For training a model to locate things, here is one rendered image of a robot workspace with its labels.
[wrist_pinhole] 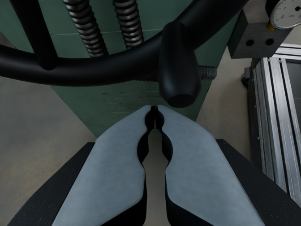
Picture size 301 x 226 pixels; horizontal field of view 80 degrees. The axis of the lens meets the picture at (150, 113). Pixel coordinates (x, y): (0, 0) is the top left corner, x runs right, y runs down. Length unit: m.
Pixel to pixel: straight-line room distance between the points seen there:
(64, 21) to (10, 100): 0.92
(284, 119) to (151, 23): 0.58
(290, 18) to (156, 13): 0.20
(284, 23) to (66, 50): 0.39
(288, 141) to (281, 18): 0.49
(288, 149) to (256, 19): 0.48
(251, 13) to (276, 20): 0.06
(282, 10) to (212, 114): 0.69
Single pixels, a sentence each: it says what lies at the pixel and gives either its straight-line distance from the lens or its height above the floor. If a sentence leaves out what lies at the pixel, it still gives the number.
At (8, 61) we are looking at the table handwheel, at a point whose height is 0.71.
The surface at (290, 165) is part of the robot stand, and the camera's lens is 0.72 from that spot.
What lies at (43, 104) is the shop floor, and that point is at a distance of 1.14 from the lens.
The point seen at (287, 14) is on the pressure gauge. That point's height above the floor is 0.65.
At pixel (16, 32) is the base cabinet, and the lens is 0.45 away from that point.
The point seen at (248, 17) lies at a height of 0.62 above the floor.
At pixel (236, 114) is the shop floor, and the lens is 0.99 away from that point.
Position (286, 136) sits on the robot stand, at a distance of 0.76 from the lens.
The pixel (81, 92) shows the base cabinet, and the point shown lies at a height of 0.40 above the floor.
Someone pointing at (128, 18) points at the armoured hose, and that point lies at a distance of 0.21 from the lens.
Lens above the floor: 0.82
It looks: 62 degrees down
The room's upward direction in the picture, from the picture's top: 6 degrees counter-clockwise
